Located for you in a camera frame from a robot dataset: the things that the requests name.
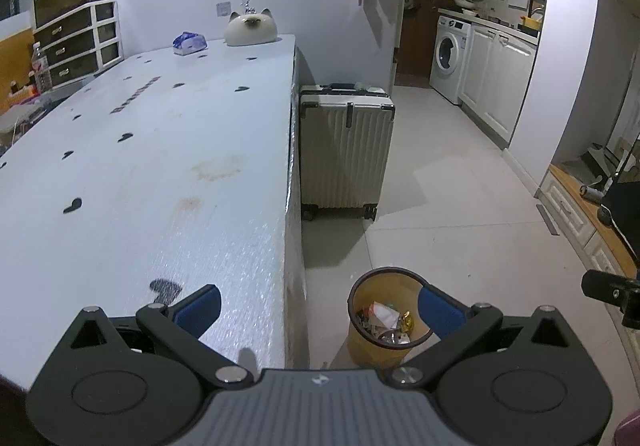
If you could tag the white wall socket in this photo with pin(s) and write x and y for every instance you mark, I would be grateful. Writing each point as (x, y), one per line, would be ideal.
(223, 9)

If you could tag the white washing machine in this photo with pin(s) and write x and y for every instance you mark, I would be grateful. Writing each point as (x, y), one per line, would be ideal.
(450, 56)

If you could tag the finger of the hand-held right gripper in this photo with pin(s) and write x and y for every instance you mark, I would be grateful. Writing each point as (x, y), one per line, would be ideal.
(602, 287)

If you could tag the white bag with red print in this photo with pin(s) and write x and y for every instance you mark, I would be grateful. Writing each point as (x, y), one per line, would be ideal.
(382, 313)

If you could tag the low white cabinet wooden top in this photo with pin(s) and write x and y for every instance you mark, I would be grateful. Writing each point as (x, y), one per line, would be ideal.
(570, 211)

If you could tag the white cat ornament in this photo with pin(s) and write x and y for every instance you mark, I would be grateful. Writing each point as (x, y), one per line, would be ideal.
(250, 29)

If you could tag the black stand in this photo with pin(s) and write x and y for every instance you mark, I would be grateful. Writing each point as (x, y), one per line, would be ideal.
(625, 211)

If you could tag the cream ribbed suitcase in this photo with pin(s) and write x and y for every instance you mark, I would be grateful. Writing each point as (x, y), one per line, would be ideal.
(345, 151)

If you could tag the brown wooden door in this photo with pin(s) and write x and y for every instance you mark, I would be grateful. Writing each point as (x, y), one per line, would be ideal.
(422, 41)

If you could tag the yellow bin with dark rim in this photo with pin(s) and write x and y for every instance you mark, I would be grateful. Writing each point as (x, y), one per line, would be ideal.
(370, 351)

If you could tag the yellow container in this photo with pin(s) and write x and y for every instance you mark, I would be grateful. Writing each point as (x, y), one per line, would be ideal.
(531, 21)

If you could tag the white kitchen cabinets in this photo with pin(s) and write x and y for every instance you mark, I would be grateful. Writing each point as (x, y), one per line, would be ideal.
(495, 76)

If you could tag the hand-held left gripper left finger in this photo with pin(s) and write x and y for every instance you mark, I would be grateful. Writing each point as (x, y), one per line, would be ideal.
(200, 308)

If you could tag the yellow cardboard box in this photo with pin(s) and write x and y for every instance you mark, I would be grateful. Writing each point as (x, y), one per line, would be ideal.
(15, 61)

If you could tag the grey cylindrical tool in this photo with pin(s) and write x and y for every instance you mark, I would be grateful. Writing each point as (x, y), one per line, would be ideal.
(590, 192)

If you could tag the blue tissue pack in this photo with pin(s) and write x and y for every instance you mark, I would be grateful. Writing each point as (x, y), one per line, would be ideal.
(190, 44)

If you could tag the white heart-print table cover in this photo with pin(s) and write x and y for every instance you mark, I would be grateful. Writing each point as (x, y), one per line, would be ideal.
(150, 151)

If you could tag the white drawer unit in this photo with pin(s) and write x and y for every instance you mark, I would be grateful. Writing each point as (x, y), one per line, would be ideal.
(75, 51)

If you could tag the gold wrapper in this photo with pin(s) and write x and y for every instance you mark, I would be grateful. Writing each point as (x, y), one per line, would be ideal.
(407, 321)

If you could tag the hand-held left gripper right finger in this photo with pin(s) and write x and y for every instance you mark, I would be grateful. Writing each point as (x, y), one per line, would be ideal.
(440, 311)

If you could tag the clear water bottle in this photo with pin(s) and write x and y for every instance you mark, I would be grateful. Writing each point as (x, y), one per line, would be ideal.
(41, 71)

